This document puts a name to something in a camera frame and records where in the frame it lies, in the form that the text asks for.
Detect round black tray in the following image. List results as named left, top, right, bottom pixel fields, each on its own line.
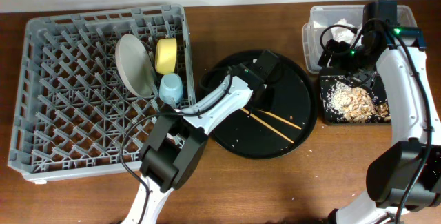
left=211, top=54, right=318, bottom=159

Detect grey dishwasher rack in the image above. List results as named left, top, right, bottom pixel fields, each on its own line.
left=8, top=4, right=196, bottom=184

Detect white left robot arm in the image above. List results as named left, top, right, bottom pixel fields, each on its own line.
left=124, top=62, right=275, bottom=223

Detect light blue plastic cup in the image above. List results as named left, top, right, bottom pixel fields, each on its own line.
left=158, top=73, right=183, bottom=105

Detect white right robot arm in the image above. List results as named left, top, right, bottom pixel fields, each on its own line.
left=328, top=27, right=440, bottom=223

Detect yellow plastic bowl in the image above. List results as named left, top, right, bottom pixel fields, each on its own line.
left=155, top=38, right=177, bottom=75

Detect black rectangular tray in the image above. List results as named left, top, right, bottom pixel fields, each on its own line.
left=319, top=68, right=391, bottom=125

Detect food scraps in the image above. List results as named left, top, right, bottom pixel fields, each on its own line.
left=323, top=81, right=391, bottom=124

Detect clear plastic bin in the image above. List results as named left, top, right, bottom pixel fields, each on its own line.
left=302, top=5, right=418, bottom=74

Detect grey round plate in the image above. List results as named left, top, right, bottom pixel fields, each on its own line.
left=115, top=34, right=155, bottom=98

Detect wooden chopstick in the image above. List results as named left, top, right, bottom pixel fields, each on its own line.
left=240, top=108, right=294, bottom=143
left=258, top=110, right=302, bottom=130

